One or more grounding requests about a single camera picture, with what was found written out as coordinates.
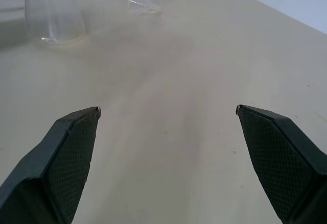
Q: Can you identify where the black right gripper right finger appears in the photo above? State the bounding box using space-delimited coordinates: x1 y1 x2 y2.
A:
235 104 327 224

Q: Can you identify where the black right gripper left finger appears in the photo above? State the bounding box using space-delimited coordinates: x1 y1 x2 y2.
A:
0 106 102 224

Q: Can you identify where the large clear conical flask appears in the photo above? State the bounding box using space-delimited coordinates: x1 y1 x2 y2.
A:
24 0 86 45

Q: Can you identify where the small clear conical flask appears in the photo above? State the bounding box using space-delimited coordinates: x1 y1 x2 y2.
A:
127 0 164 15

